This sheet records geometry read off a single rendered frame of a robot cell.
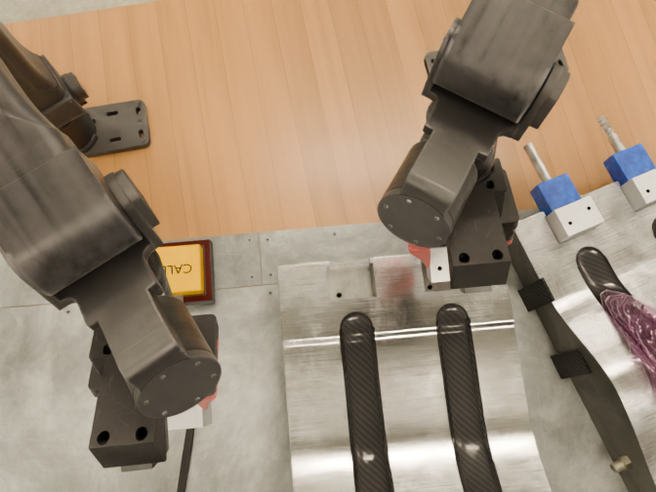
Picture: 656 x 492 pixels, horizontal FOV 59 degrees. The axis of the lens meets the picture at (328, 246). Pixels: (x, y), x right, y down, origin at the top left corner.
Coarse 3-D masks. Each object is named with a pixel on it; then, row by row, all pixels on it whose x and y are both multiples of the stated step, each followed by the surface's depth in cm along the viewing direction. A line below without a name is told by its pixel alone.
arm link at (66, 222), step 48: (0, 96) 34; (0, 144) 34; (48, 144) 34; (0, 192) 34; (48, 192) 34; (96, 192) 34; (0, 240) 33; (48, 240) 34; (96, 240) 35; (48, 288) 35
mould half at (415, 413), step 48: (288, 288) 65; (384, 288) 65; (288, 336) 64; (336, 336) 64; (384, 336) 64; (432, 336) 64; (480, 336) 64; (288, 384) 63; (336, 384) 63; (384, 384) 63; (432, 384) 63; (480, 384) 63; (336, 432) 62; (432, 432) 62; (528, 432) 62; (336, 480) 59; (432, 480) 59; (528, 480) 59
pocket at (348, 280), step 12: (336, 264) 68; (348, 264) 68; (360, 264) 68; (372, 264) 67; (336, 276) 68; (348, 276) 68; (360, 276) 68; (372, 276) 68; (336, 288) 68; (348, 288) 68; (360, 288) 68; (372, 288) 68
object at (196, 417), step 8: (176, 296) 59; (192, 408) 55; (200, 408) 55; (208, 408) 58; (176, 416) 55; (184, 416) 55; (192, 416) 55; (200, 416) 55; (208, 416) 58; (168, 424) 54; (176, 424) 54; (184, 424) 54; (192, 424) 54; (200, 424) 54; (208, 424) 57
